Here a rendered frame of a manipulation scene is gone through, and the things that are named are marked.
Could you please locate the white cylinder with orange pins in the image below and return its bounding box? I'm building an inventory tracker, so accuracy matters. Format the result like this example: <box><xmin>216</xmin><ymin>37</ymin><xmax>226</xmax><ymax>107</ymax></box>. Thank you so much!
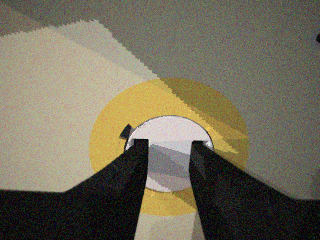
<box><xmin>126</xmin><ymin>115</ymin><xmax>213</xmax><ymax>192</ymax></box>

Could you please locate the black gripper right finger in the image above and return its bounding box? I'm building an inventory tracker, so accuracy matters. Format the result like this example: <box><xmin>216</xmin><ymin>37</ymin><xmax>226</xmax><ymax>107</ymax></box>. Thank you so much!
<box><xmin>189</xmin><ymin>140</ymin><xmax>320</xmax><ymax>240</ymax></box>

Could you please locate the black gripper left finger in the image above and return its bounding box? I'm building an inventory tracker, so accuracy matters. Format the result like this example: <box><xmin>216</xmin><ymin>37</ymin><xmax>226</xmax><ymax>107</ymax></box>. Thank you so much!
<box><xmin>0</xmin><ymin>139</ymin><xmax>149</xmax><ymax>240</ymax></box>

